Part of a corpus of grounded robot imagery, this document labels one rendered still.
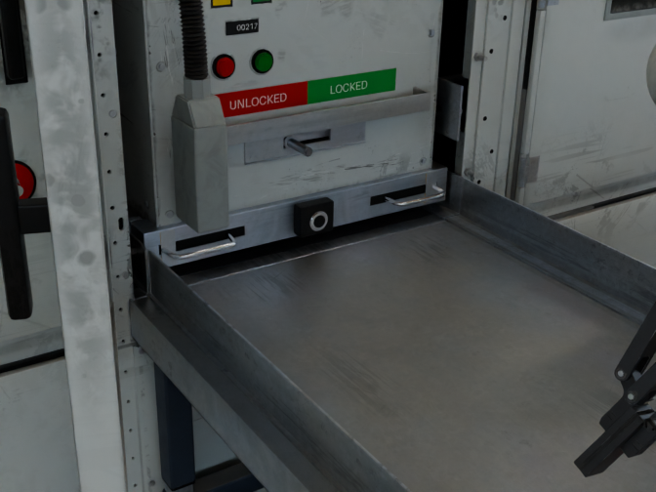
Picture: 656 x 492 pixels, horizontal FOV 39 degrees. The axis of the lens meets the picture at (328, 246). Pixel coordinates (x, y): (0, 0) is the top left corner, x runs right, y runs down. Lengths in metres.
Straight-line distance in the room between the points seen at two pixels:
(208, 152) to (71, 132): 0.65
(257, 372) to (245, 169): 0.40
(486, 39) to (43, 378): 0.83
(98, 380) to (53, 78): 0.20
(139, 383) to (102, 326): 0.77
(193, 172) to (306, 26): 0.29
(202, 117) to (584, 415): 0.58
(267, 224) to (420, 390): 0.42
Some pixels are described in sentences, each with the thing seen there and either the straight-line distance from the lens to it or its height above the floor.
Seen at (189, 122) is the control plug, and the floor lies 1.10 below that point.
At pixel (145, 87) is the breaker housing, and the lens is 1.27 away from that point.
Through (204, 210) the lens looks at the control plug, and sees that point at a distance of 1.22.
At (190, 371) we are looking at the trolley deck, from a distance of 1.15.
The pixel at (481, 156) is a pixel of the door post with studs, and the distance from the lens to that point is 1.57.
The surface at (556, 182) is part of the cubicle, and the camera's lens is 1.70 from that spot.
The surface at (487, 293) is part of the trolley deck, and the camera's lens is 1.34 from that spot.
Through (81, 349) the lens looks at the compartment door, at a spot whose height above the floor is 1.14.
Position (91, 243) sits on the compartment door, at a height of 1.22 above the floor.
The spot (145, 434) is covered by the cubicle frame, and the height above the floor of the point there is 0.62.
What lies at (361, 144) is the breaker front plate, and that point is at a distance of 1.46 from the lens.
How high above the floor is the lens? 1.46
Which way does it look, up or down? 25 degrees down
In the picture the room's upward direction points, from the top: 1 degrees clockwise
